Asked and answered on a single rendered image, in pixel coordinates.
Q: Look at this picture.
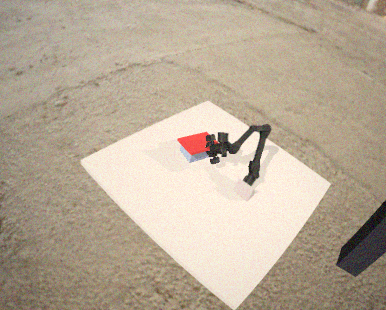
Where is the red box lid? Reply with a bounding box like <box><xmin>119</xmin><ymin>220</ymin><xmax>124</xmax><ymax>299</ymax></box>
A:
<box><xmin>177</xmin><ymin>132</ymin><xmax>210</xmax><ymax>155</ymax></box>

